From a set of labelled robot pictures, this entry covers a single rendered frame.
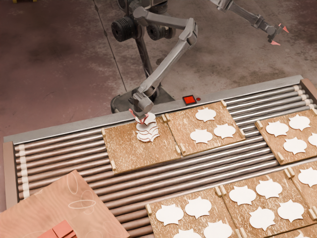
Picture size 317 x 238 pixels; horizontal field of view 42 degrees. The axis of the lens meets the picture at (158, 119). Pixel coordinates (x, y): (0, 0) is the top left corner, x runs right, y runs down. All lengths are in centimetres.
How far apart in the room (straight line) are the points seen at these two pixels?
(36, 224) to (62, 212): 13
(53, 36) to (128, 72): 111
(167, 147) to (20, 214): 90
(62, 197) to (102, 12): 355
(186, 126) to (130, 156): 41
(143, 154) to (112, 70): 215
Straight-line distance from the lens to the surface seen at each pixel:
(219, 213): 226
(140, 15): 258
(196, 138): 254
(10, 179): 248
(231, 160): 251
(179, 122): 264
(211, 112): 271
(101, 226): 210
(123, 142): 253
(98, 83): 435
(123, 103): 376
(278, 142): 263
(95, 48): 482
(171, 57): 234
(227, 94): 289
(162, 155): 246
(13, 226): 219
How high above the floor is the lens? 286
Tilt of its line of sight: 46 degrees down
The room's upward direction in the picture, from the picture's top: straight up
